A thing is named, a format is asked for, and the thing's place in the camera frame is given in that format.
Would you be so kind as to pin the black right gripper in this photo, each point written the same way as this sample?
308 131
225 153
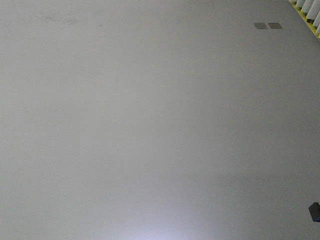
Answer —
314 210

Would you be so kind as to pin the white pleated curtain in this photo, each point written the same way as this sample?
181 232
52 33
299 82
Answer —
309 10

